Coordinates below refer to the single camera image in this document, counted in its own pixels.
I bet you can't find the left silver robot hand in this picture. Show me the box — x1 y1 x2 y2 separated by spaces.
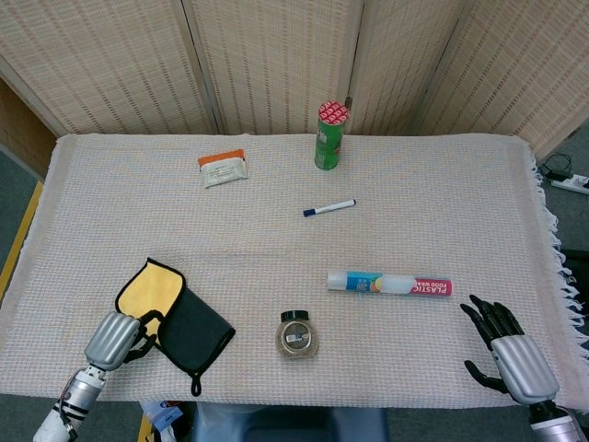
84 310 165 372

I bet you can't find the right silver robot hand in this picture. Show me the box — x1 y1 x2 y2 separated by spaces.
459 294 561 406

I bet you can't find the yellow black cloth mat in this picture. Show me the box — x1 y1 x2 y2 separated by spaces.
114 256 237 398

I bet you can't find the blue white bag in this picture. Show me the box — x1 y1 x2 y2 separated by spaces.
140 400 183 442

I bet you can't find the plastic wrap roll box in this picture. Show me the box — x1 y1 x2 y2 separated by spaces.
326 270 454 299

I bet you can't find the white woven tablecloth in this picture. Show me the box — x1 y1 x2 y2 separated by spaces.
0 132 589 411

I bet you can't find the blue grey chair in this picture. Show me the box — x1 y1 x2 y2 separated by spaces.
191 402 387 442

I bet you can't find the glass herb jar black lid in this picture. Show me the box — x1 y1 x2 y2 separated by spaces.
275 310 319 360

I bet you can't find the white power strip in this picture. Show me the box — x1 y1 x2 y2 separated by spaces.
550 173 589 194

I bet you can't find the white orange snack packet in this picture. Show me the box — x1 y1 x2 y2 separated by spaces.
197 147 250 189

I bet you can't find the brown wooden board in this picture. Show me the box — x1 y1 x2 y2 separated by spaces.
0 77 57 179

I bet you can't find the white marker with blue cap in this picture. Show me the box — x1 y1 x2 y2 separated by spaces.
302 198 358 218

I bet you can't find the green chips can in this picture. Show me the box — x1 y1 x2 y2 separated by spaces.
314 99 352 172

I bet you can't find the woven folding screen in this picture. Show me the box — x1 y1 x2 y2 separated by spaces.
0 0 589 160

